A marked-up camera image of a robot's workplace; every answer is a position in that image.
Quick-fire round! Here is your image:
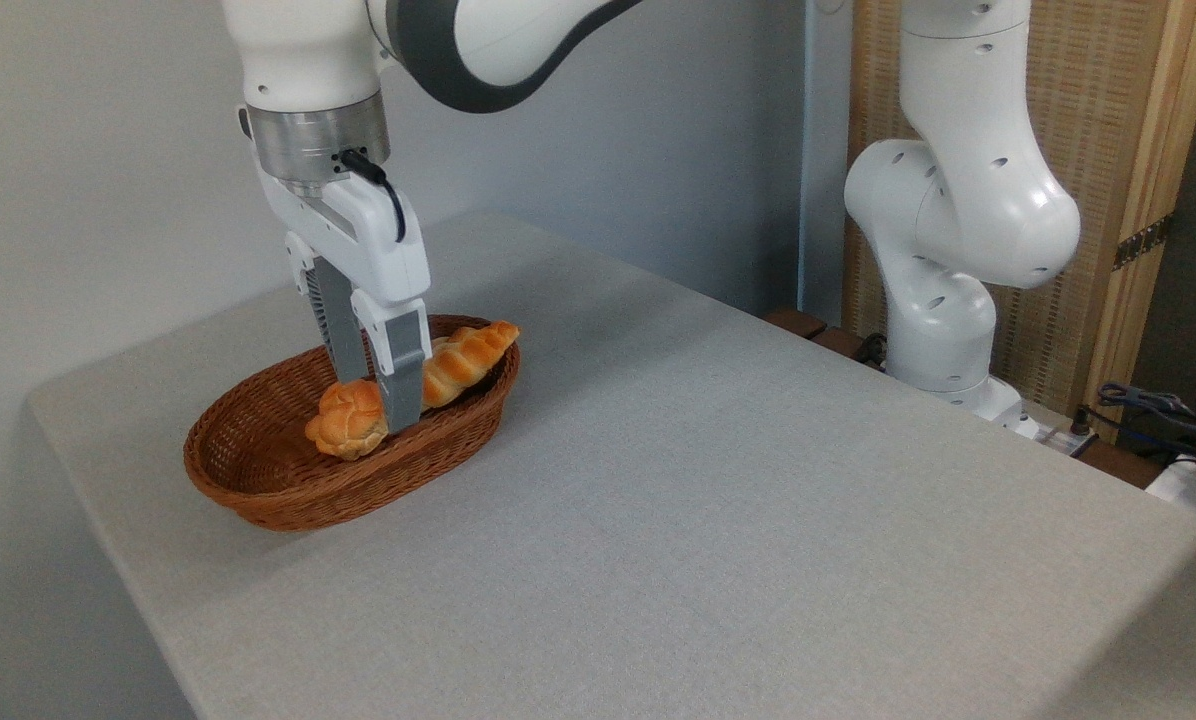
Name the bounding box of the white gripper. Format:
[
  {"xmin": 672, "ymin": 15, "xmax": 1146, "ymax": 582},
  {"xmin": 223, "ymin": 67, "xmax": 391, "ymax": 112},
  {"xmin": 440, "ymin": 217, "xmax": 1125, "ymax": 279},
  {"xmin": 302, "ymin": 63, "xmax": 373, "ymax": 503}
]
[{"xmin": 255, "ymin": 168, "xmax": 433, "ymax": 434}]

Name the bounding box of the long braided bread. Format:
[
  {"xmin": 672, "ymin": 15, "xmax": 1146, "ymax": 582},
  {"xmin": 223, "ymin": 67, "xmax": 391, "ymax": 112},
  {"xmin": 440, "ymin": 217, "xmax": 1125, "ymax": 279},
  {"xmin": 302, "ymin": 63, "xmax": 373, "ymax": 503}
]
[{"xmin": 421, "ymin": 320, "xmax": 522, "ymax": 410}]

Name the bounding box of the round bread roll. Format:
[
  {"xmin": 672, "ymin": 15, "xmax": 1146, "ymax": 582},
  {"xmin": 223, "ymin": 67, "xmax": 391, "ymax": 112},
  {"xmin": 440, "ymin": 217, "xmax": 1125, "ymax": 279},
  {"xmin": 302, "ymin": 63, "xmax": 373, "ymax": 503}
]
[{"xmin": 305, "ymin": 377, "xmax": 391, "ymax": 462}]

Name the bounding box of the brown wicker basket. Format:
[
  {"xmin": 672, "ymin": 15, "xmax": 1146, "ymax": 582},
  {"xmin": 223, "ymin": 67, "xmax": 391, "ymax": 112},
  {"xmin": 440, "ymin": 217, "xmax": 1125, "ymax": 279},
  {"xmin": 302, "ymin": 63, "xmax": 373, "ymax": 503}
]
[{"xmin": 183, "ymin": 314, "xmax": 521, "ymax": 532}]

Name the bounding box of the wooden woven folding screen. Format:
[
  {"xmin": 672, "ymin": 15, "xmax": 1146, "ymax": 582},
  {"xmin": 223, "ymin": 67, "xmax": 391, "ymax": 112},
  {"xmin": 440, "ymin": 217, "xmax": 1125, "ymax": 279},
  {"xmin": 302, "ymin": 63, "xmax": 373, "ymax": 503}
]
[{"xmin": 843, "ymin": 0, "xmax": 1196, "ymax": 426}]

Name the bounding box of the metal screen hinge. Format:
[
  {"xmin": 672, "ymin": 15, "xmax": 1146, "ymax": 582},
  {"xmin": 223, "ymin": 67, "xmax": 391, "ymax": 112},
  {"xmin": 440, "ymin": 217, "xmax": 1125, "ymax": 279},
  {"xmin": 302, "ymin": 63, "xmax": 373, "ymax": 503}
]
[{"xmin": 1113, "ymin": 212, "xmax": 1176, "ymax": 271}]

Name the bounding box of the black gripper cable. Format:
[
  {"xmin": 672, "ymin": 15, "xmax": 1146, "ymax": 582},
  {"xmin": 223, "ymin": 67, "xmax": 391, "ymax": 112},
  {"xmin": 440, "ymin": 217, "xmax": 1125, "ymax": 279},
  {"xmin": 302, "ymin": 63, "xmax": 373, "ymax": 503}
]
[{"xmin": 340, "ymin": 149, "xmax": 408, "ymax": 245}]

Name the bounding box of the blue black cable bundle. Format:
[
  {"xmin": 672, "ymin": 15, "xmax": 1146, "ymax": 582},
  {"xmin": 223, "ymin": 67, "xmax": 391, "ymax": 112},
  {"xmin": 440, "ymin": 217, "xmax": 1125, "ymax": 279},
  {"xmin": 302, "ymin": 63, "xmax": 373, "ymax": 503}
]
[{"xmin": 1086, "ymin": 380, "xmax": 1196, "ymax": 473}]

